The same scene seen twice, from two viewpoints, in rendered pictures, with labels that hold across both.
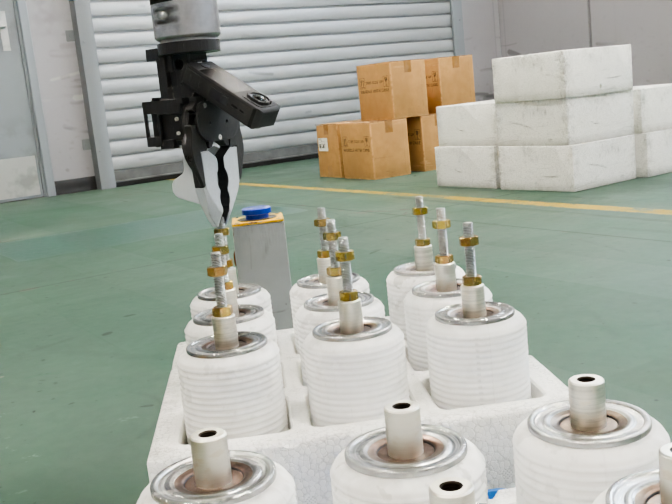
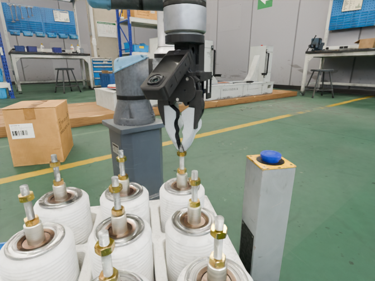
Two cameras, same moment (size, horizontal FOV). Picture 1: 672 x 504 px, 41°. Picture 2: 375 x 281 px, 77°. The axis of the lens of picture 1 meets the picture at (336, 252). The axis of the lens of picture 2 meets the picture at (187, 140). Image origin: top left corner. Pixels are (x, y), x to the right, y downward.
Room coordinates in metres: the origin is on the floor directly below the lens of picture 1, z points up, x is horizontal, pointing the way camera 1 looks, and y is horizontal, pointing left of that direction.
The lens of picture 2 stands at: (1.01, -0.31, 0.49)
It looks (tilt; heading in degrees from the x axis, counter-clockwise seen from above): 17 degrees down; 84
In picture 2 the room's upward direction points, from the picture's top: straight up
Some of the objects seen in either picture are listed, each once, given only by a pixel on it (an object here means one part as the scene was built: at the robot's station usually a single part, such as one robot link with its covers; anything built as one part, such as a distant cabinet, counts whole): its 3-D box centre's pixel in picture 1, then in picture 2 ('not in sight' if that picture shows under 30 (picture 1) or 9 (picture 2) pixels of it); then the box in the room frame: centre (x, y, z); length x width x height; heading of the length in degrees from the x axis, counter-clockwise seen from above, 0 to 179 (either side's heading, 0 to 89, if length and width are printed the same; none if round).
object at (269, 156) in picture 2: (256, 214); (270, 157); (1.22, 0.10, 0.32); 0.04 x 0.04 x 0.02
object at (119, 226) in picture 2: (337, 290); (119, 222); (0.94, 0.00, 0.26); 0.02 x 0.02 x 0.03
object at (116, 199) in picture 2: (333, 254); (116, 199); (0.94, 0.00, 0.30); 0.01 x 0.01 x 0.08
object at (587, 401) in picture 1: (587, 404); not in sight; (0.54, -0.15, 0.26); 0.02 x 0.02 x 0.03
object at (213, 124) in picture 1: (190, 96); (186, 71); (1.06, 0.15, 0.48); 0.09 x 0.08 x 0.12; 57
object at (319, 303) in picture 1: (338, 302); (120, 229); (0.94, 0.00, 0.25); 0.08 x 0.08 x 0.01
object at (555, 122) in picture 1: (563, 118); not in sight; (3.73, -0.99, 0.27); 0.39 x 0.39 x 0.18; 33
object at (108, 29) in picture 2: not in sight; (106, 29); (-0.29, 6.30, 1.38); 0.49 x 0.02 x 0.35; 32
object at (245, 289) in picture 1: (229, 292); (182, 185); (1.05, 0.13, 0.25); 0.08 x 0.08 x 0.01
